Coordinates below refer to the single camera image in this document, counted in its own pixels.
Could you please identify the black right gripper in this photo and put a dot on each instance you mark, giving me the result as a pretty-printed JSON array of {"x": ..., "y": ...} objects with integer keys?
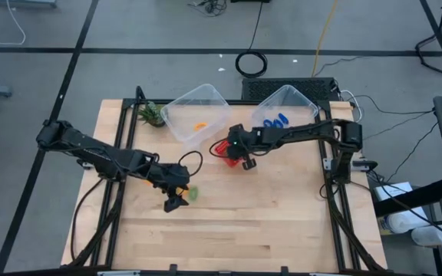
[{"x": 238, "y": 143}]

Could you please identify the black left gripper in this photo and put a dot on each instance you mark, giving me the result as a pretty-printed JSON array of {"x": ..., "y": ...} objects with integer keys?
[{"x": 169, "y": 177}]

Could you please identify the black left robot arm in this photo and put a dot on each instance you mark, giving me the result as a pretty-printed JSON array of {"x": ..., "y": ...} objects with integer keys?
[{"x": 90, "y": 151}]

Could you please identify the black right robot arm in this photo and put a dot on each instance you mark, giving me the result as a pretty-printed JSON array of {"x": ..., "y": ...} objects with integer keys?
[{"x": 301, "y": 132}]

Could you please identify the red plastic mesh basket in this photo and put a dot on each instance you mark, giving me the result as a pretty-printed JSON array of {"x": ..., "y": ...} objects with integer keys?
[{"x": 231, "y": 162}]

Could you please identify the black table clamp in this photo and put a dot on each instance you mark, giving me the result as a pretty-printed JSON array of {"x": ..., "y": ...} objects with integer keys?
[
  {"x": 173, "y": 268},
  {"x": 283, "y": 270}
]

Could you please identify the clear plastic storage bin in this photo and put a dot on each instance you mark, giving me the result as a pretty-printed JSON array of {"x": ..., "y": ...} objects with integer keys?
[
  {"x": 196, "y": 111},
  {"x": 294, "y": 101}
]

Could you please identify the black perforated computer case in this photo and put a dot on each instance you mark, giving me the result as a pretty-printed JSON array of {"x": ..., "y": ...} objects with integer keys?
[{"x": 267, "y": 89}]

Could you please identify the small potted green plant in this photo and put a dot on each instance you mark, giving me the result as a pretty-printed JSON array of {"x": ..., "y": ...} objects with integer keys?
[{"x": 152, "y": 114}]

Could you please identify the white paper sheet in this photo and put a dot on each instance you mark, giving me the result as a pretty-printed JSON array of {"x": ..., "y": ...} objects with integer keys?
[{"x": 395, "y": 189}]

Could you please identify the white paper towel roll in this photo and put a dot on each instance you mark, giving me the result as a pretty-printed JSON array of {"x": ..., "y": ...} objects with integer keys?
[{"x": 401, "y": 222}]

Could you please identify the black aluminium rig frame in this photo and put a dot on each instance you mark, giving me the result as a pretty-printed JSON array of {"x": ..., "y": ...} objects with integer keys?
[{"x": 240, "y": 102}]

